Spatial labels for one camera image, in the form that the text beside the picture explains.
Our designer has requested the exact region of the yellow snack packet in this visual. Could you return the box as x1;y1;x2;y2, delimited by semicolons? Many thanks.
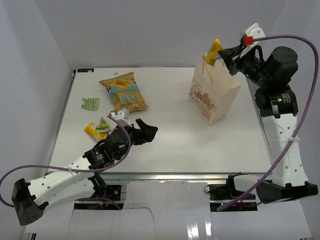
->
84;122;107;142

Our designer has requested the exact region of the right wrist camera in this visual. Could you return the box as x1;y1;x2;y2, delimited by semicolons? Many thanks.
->
240;23;266;58

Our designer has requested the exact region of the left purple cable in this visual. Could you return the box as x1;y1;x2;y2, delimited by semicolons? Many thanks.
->
0;114;132;208

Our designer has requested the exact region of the aluminium table frame rail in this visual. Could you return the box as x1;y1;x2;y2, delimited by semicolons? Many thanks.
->
43;67;270;182

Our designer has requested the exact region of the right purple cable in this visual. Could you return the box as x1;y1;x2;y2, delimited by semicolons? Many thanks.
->
216;35;319;212

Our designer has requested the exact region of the beige paper bag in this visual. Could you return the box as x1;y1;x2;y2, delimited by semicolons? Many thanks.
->
189;60;241;126

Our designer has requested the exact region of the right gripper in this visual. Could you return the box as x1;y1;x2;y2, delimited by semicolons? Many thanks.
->
218;44;271;88

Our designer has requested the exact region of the light green snack packet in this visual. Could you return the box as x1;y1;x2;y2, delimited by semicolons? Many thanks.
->
81;97;100;111

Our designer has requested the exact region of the brown chips bag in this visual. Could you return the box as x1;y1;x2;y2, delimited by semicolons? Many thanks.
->
99;72;149;113

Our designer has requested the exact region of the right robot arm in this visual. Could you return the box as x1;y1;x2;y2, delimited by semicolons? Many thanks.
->
218;46;319;204

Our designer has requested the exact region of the purple cable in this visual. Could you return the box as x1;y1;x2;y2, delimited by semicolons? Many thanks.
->
216;35;319;212
0;114;132;208

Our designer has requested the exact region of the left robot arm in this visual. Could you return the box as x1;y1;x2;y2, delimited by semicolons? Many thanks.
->
11;118;158;226

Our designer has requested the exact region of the blue label sticker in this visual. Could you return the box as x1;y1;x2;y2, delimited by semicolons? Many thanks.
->
77;68;95;73

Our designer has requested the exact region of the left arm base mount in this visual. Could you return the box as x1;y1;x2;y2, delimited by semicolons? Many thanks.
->
77;174;123;210

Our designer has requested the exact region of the yellow snack bar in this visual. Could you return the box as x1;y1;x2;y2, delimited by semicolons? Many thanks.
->
201;39;224;66

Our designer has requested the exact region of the green triangular snack packet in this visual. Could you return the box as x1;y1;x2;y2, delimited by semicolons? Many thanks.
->
95;117;111;134

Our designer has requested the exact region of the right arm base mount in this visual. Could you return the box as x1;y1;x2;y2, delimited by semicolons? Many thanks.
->
203;172;259;213

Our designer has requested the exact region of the pink snack packet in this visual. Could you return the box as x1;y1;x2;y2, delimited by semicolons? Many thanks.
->
105;126;119;136

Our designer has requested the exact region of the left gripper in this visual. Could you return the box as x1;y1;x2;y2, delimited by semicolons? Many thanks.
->
115;118;158;161

